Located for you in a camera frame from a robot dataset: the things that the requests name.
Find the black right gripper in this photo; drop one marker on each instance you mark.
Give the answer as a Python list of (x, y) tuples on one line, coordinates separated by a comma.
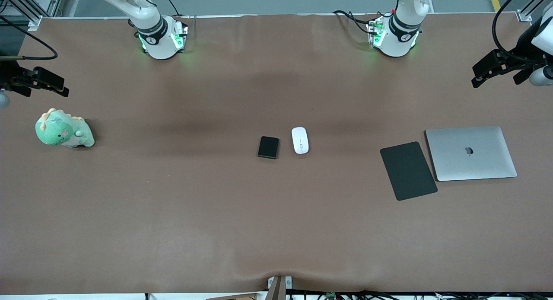
[(9, 74)]

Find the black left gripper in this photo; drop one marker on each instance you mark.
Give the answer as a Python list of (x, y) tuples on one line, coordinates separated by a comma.
[(523, 48)]

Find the white computer mouse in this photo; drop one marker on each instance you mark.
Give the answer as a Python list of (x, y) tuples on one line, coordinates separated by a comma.
[(300, 140)]

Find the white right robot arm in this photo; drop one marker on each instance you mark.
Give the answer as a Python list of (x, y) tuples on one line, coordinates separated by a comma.
[(157, 49)]

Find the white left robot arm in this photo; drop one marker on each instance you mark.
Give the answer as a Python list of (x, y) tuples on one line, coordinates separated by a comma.
[(389, 48)]

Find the black mouse pad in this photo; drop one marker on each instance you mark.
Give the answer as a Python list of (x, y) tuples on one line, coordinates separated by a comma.
[(408, 171)]

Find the black phone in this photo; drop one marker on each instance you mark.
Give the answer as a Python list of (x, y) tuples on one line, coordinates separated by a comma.
[(268, 147)]

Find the green dinosaur plush toy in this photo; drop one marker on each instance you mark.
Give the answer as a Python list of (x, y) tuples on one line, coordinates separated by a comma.
[(58, 131)]

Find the silver laptop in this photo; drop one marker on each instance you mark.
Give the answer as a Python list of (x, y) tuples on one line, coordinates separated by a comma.
[(471, 161)]

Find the brown table cover mat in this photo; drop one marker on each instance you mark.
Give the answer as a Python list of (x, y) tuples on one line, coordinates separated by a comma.
[(216, 226)]

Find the aluminium frame profile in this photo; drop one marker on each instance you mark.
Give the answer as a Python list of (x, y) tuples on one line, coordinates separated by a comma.
[(32, 6), (533, 6)]

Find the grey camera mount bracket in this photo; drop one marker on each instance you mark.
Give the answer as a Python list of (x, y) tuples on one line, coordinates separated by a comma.
[(278, 287)]

